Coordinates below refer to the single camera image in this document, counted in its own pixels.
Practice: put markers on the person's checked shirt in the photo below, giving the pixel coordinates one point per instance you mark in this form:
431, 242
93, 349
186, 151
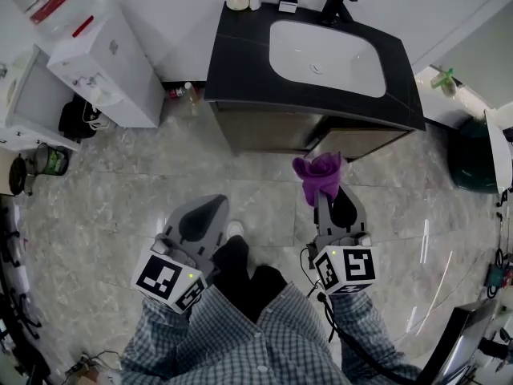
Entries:
248, 351

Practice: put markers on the teal device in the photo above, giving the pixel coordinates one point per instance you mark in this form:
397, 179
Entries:
497, 277

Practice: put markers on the person's left forearm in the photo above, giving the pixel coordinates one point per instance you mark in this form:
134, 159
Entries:
164, 327

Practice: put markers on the black mesh waste bin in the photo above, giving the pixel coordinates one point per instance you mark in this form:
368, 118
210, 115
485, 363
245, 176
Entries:
52, 160

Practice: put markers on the person's right forearm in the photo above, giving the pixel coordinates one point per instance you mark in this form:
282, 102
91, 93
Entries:
360, 319

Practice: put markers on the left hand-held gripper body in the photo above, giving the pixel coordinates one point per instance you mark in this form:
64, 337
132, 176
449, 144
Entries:
160, 279

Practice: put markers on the black round stool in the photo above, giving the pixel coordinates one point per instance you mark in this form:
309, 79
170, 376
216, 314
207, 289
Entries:
18, 175

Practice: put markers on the white water dispenser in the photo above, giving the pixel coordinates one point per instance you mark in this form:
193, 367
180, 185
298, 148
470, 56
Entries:
116, 74

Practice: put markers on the dark green tub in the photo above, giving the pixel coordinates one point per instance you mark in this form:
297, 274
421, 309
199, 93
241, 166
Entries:
473, 163

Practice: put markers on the black faucet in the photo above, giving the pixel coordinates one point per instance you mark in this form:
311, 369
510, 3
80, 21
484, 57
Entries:
334, 4

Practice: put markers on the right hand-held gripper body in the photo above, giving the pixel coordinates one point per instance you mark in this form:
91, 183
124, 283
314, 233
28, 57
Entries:
352, 267

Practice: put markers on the yellow liquid bottle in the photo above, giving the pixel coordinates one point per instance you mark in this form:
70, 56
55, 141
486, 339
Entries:
193, 94

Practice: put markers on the dark vanity cabinet black top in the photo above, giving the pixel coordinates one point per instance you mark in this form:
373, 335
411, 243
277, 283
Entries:
240, 54

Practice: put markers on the purple cloth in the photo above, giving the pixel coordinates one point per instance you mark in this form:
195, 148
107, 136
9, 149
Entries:
320, 179

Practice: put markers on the white sink basin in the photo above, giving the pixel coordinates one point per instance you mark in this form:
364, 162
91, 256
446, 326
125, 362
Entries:
324, 54

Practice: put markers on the red can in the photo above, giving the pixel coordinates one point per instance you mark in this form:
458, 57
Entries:
176, 93

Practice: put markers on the white basket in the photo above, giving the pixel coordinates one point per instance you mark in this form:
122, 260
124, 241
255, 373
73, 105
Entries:
100, 122

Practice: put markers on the white panel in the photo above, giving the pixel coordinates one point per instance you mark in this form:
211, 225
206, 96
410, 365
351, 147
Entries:
499, 155

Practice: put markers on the white cabinet with sink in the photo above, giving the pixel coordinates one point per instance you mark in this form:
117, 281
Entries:
36, 106

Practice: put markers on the green spray bottle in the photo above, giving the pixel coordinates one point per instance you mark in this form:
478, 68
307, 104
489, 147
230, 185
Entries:
443, 82

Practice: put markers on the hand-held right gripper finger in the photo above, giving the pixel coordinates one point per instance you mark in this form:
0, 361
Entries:
356, 219
323, 219

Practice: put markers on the black monitor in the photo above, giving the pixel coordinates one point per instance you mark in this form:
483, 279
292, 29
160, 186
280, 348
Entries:
461, 343

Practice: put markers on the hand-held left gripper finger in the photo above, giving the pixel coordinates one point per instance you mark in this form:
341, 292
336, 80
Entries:
218, 235
180, 214

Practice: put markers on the clear water jug red label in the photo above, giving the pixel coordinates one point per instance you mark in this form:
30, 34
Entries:
48, 2

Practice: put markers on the person's left white shoe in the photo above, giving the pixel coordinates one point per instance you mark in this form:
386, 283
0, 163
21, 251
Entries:
235, 229

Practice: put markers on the person's black trousers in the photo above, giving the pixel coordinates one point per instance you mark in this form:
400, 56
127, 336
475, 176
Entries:
248, 287

